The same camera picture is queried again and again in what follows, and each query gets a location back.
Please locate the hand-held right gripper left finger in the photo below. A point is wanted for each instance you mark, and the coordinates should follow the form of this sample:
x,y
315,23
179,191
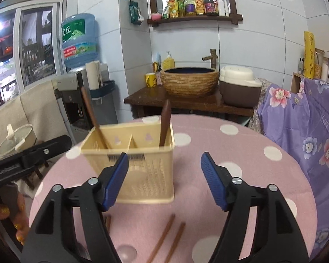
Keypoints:
x,y
116,180

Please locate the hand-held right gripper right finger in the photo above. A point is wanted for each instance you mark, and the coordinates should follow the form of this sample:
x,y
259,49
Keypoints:
x,y
212,182

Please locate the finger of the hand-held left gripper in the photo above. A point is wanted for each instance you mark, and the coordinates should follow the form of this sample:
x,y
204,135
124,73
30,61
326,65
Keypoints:
x,y
48,149

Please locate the brown wooden chopstick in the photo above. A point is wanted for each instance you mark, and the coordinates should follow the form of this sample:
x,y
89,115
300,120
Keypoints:
x,y
108,222
176,241
161,237

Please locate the beige plastic utensil holder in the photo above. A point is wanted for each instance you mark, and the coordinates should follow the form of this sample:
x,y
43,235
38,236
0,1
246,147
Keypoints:
x,y
150,153

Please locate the long brown wooden spoon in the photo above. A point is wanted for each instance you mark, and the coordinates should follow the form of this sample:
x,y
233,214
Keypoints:
x,y
94,117

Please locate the brown wooden spatula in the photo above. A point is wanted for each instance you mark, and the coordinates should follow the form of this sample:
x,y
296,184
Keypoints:
x,y
165,123

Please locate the person's left hand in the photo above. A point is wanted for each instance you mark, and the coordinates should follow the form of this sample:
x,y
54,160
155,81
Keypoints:
x,y
22,216

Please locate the white pot with lid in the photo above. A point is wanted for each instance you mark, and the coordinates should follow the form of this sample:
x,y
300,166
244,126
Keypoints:
x,y
15,141

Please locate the pink polka dot tablecloth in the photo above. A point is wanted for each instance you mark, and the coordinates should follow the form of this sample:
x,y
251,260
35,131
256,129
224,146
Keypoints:
x,y
186,219

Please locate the grey water dispenser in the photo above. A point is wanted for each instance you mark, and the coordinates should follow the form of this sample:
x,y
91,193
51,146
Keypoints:
x,y
76,101

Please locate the blue cup holder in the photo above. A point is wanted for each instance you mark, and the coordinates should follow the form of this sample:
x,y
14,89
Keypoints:
x,y
105,89

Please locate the dark wooden washstand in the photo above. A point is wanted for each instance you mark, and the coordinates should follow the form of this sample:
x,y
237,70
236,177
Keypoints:
x,y
186,102

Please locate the white paper cup stack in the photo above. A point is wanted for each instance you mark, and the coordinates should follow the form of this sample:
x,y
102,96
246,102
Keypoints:
x,y
94,75

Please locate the grey floral cloth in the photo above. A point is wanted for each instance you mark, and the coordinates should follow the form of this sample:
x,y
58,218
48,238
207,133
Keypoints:
x,y
259,98

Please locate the brown and white rice cooker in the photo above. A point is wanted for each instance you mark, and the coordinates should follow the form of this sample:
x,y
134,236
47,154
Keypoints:
x,y
240,90

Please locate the woven pattern basin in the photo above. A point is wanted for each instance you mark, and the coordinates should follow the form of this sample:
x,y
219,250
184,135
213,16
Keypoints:
x,y
189,83

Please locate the purple floral cloth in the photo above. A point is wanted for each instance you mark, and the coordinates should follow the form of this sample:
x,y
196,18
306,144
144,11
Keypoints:
x,y
304,131

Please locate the sliding glass window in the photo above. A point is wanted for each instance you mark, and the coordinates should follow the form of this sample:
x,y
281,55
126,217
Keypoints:
x,y
38,43

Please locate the yellow mug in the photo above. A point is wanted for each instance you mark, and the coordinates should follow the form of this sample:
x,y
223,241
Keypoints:
x,y
150,80

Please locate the blue water jug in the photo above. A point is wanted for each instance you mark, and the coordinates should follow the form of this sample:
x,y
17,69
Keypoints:
x,y
78,41

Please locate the bamboo style faucet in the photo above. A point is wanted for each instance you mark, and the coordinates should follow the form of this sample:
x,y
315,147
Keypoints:
x,y
211,57

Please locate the yellow soap bottle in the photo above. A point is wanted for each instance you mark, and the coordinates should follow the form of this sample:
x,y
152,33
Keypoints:
x,y
168,62

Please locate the light wooden shelf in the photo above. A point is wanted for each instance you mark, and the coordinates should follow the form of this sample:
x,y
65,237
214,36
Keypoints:
x,y
296,82

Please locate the yellow roll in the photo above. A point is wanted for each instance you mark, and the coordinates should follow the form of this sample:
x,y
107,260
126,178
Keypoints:
x,y
309,54

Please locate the green hanging packet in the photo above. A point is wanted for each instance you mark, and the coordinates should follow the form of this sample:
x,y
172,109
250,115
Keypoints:
x,y
135,12

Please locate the wooden framed mirror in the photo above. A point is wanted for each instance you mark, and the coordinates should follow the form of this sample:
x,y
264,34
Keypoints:
x,y
192,19

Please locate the pink small bowl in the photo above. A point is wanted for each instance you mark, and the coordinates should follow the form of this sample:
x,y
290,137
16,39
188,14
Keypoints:
x,y
155,16

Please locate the white plastic bottle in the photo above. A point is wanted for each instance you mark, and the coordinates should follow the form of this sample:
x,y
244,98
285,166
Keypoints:
x,y
222,6

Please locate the yellow green snack packet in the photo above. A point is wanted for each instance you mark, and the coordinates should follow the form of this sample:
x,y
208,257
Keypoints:
x,y
170,9

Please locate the purple label oil bottle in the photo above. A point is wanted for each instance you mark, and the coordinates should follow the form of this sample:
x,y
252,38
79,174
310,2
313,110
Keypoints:
x,y
190,5

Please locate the dark soy sauce bottle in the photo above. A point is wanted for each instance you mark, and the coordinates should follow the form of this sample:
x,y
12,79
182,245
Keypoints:
x,y
210,4

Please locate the green oil bottle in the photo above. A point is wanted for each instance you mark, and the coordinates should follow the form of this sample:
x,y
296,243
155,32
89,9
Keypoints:
x,y
181,6

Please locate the orange label bottle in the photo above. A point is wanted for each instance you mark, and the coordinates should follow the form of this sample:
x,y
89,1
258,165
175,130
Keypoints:
x,y
199,4

